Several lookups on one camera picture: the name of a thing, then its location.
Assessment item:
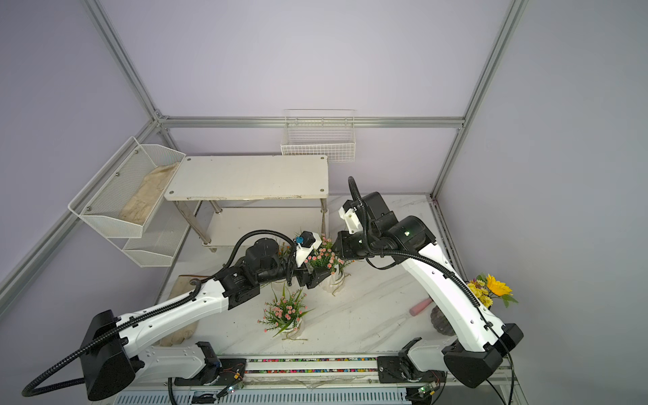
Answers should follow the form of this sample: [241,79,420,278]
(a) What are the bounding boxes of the pink flower plant white pot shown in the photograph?
[305,236,353,296]

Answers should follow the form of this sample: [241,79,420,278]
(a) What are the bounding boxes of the orange flower plant white pot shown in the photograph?
[278,243,292,259]

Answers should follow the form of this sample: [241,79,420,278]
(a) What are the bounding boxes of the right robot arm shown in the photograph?
[333,192,524,388]

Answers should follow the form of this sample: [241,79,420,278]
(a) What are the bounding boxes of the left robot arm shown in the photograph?
[80,229,332,401]

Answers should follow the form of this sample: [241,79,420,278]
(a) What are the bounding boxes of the white two-tier rack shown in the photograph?
[165,155,329,251]

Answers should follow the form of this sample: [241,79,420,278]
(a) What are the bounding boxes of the yellow flowers purple vase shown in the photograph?
[430,274,518,336]

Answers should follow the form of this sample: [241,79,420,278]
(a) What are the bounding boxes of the beige glove in mesh shelf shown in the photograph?
[118,162,179,225]

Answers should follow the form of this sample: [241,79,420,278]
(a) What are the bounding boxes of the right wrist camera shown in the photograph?
[339,200,363,235]

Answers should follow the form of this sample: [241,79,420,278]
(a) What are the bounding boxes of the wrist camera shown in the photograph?
[295,231,322,268]
[339,200,363,235]

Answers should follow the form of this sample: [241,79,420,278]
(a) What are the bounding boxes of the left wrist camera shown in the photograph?
[295,231,322,268]

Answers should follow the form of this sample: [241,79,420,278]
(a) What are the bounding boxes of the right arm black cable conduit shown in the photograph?
[347,175,516,405]

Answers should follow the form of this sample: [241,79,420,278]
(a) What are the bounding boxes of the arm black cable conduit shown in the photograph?
[21,228,297,398]
[347,175,516,405]

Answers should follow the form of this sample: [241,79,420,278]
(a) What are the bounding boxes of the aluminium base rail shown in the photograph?
[93,351,528,405]

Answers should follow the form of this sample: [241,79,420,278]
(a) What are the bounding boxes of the white wire wall basket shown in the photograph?
[281,109,356,163]

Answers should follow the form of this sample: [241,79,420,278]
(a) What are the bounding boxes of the white mesh wall shelf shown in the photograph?
[67,138,189,268]

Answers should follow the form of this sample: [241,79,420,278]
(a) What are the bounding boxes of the aluminium frame rails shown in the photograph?
[0,0,530,315]

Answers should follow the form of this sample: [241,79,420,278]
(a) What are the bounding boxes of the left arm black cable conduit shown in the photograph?
[21,228,297,398]

